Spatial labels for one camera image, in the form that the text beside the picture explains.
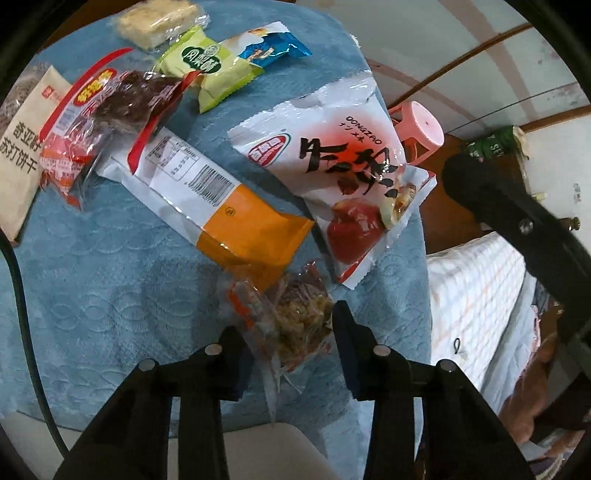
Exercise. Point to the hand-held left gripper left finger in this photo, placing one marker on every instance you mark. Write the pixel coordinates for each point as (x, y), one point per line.
(233, 369)

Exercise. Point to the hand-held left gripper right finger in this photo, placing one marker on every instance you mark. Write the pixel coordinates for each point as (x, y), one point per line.
(353, 369)

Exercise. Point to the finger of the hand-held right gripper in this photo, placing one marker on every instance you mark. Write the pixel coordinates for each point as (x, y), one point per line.
(525, 217)

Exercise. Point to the small clear brown snack packet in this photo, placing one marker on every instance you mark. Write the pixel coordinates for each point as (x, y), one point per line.
(295, 318)

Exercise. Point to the white orange snack packet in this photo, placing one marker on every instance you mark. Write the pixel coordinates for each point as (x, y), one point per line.
(194, 184)

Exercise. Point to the white red fruit packet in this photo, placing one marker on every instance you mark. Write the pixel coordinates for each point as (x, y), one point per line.
(332, 152)

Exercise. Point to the red clear dried fruit packet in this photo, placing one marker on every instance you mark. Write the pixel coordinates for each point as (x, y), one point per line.
(124, 101)

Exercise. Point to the beige cracker packet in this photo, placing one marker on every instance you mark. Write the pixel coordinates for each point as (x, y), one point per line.
(23, 152)

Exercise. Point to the green bag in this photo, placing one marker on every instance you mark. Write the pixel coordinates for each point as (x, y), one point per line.
(491, 145)

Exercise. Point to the wooden cabinet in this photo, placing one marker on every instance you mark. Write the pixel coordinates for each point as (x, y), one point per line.
(443, 217)

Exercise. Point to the plaid bed sheet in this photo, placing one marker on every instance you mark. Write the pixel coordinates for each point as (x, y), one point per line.
(475, 295)

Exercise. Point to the pink plastic stool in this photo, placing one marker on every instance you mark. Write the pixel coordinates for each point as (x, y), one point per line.
(422, 129)

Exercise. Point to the brown plush toy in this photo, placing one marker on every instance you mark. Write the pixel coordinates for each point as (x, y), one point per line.
(531, 392)

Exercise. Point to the floral wardrobe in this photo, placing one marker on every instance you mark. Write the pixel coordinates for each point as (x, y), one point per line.
(438, 41)

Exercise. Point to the green snack packet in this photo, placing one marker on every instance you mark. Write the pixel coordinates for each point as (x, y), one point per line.
(207, 64)

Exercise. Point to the blue white snack packet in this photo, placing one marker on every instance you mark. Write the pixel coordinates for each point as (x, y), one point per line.
(268, 44)

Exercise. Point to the clear yellow cracker packet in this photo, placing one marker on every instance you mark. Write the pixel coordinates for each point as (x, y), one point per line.
(152, 21)

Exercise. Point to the white wall socket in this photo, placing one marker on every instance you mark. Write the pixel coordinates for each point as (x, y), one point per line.
(577, 193)

